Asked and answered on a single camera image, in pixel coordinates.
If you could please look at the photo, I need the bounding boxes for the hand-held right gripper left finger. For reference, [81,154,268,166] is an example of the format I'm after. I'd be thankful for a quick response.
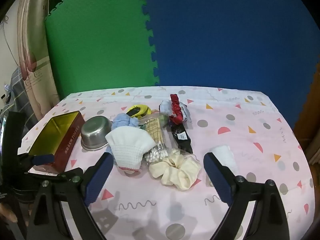
[26,152,114,240]

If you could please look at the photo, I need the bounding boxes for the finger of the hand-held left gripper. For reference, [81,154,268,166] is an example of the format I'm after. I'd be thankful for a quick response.
[18,152,55,167]
[24,167,84,181]

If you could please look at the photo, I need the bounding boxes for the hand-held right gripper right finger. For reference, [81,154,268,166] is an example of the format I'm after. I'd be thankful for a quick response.
[203,152,292,240]

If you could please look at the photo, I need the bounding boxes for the white cloth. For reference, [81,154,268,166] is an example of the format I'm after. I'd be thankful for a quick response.
[209,144,239,175]

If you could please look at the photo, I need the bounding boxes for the red and gold tin box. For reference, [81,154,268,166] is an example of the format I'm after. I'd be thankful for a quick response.
[28,110,86,173]

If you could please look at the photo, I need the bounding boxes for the cream scrunchie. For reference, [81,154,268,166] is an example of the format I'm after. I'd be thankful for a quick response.
[149,148,202,192]

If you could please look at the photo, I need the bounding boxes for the white knitted glove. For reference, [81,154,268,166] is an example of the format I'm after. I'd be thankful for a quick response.
[105,127,156,174]

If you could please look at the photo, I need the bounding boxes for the light blue fuzzy scrunchie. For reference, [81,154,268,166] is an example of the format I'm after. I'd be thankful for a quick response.
[111,113,140,131]

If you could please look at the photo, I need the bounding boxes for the bag of cotton swabs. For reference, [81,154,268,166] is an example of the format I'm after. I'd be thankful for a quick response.
[139,116,175,167]

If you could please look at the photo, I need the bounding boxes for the white printed sock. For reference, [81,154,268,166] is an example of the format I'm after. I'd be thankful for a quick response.
[159,100,192,123]

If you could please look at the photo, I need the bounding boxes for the red and grey cloth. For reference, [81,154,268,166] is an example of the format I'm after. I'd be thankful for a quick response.
[169,94,185,125]

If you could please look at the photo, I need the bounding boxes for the person's left hand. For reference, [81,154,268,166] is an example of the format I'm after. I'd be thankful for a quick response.
[0,201,19,224]

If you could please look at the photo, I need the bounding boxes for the stainless steel bowl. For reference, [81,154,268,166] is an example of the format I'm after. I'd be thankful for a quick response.
[80,116,113,152]

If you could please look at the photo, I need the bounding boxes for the grey plaid cloth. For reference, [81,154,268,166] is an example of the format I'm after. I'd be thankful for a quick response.
[6,66,38,130]

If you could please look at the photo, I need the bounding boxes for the black foil packet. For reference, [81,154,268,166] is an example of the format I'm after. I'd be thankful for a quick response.
[170,122,193,154]

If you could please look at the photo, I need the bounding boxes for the pink patterned tablecloth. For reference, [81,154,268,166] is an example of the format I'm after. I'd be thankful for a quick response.
[21,86,314,240]

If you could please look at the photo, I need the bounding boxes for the beige printed curtain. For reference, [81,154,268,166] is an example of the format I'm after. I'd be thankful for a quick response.
[17,0,60,123]

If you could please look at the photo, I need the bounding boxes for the brown wooden furniture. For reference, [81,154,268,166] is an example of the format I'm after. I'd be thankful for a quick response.
[292,62,320,165]

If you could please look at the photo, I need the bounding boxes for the green foam mat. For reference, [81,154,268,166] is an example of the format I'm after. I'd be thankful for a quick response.
[45,0,160,98]

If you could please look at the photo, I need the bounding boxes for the blue foam mat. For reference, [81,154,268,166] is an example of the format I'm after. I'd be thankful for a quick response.
[135,0,320,130]

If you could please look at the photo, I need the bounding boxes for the thin wall cable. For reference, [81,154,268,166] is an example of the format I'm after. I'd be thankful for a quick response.
[0,15,20,63]

